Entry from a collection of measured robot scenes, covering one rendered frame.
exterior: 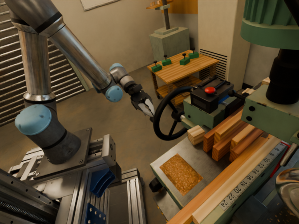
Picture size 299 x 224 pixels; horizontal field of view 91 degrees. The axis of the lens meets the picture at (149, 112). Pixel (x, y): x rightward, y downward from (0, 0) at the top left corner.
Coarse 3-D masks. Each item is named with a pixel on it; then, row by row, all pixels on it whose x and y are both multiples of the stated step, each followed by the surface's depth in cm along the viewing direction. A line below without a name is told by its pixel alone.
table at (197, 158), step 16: (208, 128) 49; (176, 144) 47; (192, 144) 46; (160, 160) 44; (192, 160) 42; (208, 160) 41; (224, 160) 40; (160, 176) 40; (208, 176) 38; (176, 192) 36; (192, 192) 36
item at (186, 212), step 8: (248, 152) 36; (240, 160) 35; (232, 168) 34; (224, 176) 33; (208, 184) 33; (216, 184) 32; (200, 192) 32; (208, 192) 31; (192, 200) 31; (200, 200) 31; (184, 208) 30; (192, 208) 30; (176, 216) 29; (184, 216) 29
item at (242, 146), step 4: (256, 128) 39; (252, 132) 38; (256, 132) 38; (260, 132) 38; (248, 136) 38; (252, 136) 38; (256, 136) 37; (244, 140) 37; (248, 140) 37; (252, 140) 37; (240, 144) 37; (244, 144) 37; (248, 144) 36; (232, 148) 36; (236, 148) 36; (240, 148) 36; (244, 148) 36; (232, 152) 36; (236, 152) 35; (240, 152) 35; (232, 156) 37; (236, 156) 36; (232, 160) 38
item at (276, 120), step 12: (264, 84) 34; (252, 96) 32; (264, 96) 31; (252, 108) 31; (264, 108) 30; (276, 108) 28; (288, 108) 27; (252, 120) 33; (264, 120) 31; (276, 120) 29; (288, 120) 27; (276, 132) 30; (288, 132) 28
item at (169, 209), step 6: (162, 192) 64; (156, 198) 62; (162, 198) 62; (168, 198) 61; (162, 204) 60; (168, 204) 60; (174, 204) 59; (162, 210) 59; (168, 210) 58; (174, 210) 58; (168, 216) 57
